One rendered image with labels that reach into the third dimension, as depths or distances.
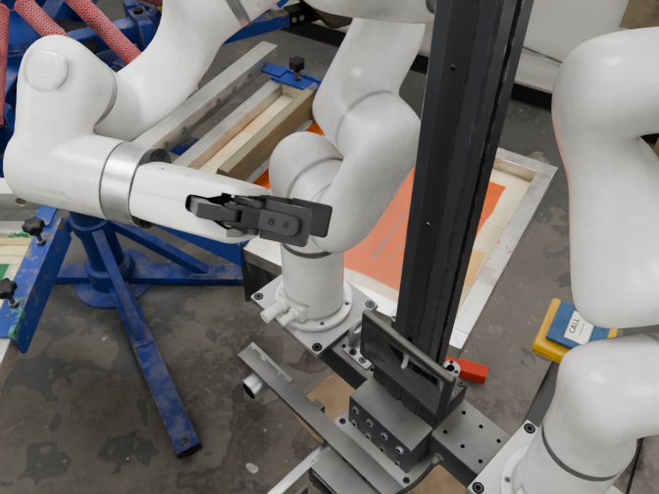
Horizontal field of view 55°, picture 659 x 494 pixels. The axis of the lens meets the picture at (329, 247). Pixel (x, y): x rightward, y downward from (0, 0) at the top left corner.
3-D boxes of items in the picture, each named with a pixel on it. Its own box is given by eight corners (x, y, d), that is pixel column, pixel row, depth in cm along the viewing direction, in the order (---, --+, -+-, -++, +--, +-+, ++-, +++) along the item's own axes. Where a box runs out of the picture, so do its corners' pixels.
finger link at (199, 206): (194, 205, 57) (254, 218, 56) (162, 210, 49) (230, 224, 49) (197, 192, 57) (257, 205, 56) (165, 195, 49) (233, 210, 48)
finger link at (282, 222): (230, 229, 53) (307, 247, 52) (217, 232, 50) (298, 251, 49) (237, 192, 53) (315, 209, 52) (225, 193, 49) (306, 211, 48)
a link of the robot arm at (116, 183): (141, 218, 64) (167, 223, 64) (94, 222, 56) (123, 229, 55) (153, 145, 63) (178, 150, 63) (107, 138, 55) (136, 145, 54)
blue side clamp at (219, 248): (255, 252, 136) (252, 229, 131) (241, 267, 133) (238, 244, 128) (149, 203, 146) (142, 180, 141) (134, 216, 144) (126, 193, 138)
